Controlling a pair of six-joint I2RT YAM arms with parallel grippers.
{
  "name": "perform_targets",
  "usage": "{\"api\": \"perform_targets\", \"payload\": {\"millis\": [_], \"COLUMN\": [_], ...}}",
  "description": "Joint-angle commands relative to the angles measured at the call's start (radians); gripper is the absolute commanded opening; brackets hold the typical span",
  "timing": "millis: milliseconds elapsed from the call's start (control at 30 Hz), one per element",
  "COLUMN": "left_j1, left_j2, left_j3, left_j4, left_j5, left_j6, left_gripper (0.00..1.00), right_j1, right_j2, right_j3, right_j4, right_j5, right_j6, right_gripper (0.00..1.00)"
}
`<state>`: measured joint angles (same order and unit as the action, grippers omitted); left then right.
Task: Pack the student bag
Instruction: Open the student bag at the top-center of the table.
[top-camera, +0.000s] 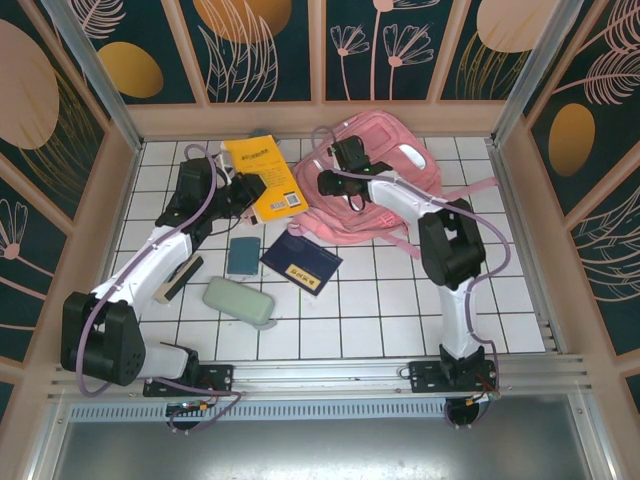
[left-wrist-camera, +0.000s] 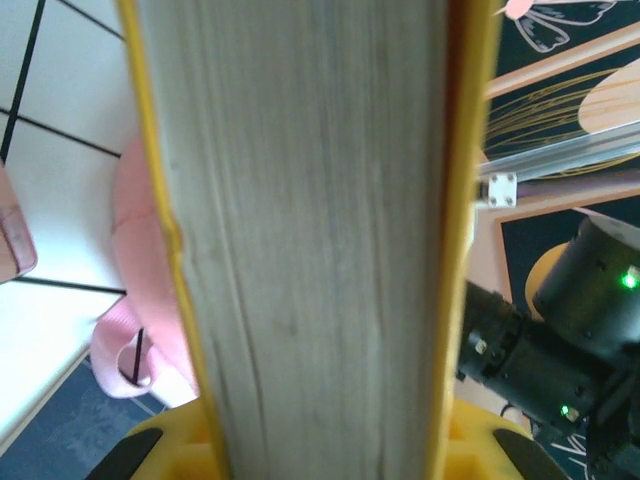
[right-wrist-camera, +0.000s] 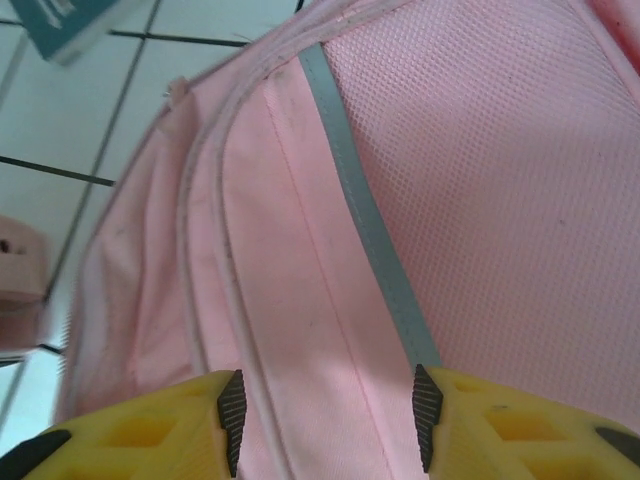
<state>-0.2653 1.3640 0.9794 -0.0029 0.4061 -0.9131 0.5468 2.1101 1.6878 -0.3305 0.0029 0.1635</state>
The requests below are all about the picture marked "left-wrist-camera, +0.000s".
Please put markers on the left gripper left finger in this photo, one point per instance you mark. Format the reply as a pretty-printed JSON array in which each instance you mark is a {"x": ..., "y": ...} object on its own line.
[{"x": 170, "y": 450}]

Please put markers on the pink backpack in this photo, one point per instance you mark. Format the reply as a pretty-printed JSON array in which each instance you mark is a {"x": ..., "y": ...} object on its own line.
[{"x": 145, "y": 280}]

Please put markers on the aluminium corner post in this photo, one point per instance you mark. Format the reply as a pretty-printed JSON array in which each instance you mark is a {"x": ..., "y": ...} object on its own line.
[{"x": 575, "y": 152}]

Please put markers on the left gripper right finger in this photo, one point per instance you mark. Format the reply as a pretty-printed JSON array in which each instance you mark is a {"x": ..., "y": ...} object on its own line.
[{"x": 475, "y": 450}]

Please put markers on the white corner bracket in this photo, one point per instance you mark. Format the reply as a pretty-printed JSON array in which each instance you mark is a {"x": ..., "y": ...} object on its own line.
[{"x": 502, "y": 189}]

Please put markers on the small pink box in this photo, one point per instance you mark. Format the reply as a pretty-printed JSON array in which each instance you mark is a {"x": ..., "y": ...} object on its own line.
[{"x": 17, "y": 240}]

